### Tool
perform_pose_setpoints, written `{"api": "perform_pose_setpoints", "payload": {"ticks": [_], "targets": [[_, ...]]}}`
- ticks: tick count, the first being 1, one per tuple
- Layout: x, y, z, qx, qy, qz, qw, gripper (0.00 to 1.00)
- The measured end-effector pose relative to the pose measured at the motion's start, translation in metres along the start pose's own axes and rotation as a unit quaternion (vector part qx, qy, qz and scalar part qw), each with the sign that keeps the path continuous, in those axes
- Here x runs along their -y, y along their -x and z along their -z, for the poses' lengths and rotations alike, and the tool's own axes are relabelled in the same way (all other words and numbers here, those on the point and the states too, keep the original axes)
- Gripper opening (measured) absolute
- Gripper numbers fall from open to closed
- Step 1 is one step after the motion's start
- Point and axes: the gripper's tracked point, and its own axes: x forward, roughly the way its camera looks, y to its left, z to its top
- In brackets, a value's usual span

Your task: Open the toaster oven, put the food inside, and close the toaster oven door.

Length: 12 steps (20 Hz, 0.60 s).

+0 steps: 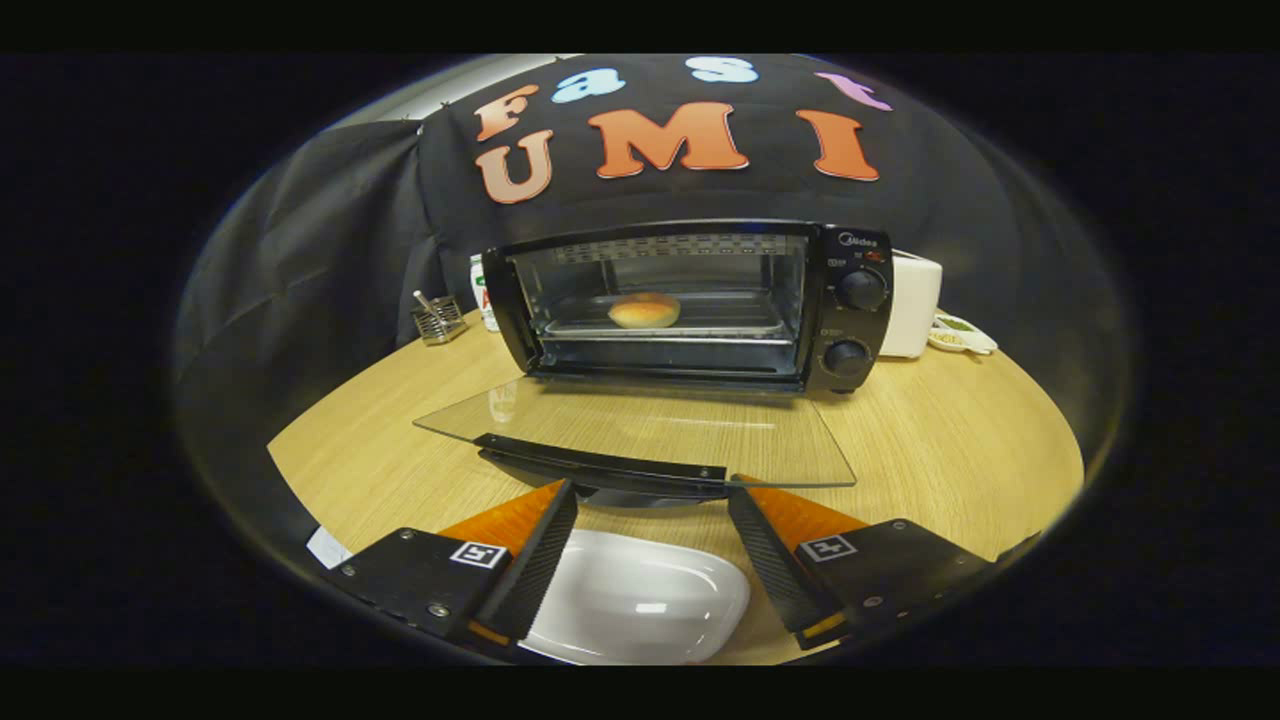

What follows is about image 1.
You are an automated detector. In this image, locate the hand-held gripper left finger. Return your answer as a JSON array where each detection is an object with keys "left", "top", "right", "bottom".
[{"left": 322, "top": 478, "right": 579, "bottom": 661}]

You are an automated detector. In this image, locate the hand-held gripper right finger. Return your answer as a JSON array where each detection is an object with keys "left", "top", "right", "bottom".
[{"left": 727, "top": 475, "right": 1001, "bottom": 651}]

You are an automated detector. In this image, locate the black toaster oven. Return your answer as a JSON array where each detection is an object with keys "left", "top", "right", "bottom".
[{"left": 413, "top": 220, "right": 894, "bottom": 509}]

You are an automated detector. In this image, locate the golden ring doughnut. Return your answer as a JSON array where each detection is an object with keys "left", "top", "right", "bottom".
[{"left": 607, "top": 292, "right": 682, "bottom": 330}]

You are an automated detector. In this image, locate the white bread toaster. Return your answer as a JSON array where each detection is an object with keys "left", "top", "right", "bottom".
[{"left": 878, "top": 250, "right": 944, "bottom": 360}]

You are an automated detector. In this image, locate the white plate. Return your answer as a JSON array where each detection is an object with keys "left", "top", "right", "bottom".
[{"left": 520, "top": 528, "right": 752, "bottom": 666}]

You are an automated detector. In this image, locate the white paper sheet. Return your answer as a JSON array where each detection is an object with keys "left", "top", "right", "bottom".
[{"left": 306, "top": 526, "right": 353, "bottom": 571}]

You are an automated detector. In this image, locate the white bottle green label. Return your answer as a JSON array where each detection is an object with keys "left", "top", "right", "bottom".
[{"left": 469, "top": 254, "right": 501, "bottom": 333}]

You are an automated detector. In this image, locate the small white snack dish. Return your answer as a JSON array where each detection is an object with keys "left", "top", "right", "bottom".
[{"left": 927, "top": 312, "right": 999, "bottom": 356}]

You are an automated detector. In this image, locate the black backdrop cloth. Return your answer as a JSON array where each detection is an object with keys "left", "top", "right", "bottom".
[{"left": 172, "top": 54, "right": 1131, "bottom": 521}]

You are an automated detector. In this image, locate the small wire mesh holder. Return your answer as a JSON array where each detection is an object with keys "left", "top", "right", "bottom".
[{"left": 410, "top": 290, "right": 469, "bottom": 346}]

